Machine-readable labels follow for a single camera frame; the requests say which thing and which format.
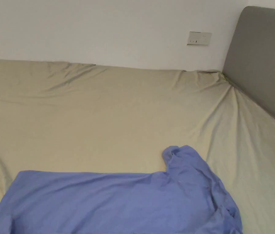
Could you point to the blue shirt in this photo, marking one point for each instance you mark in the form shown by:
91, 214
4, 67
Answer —
117, 202

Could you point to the white wall socket plate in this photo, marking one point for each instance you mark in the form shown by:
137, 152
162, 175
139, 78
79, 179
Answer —
199, 38

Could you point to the grey padded headboard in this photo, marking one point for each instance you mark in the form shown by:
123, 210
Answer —
261, 63

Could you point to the bed with beige sheet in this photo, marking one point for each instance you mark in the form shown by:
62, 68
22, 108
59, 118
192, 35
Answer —
103, 109

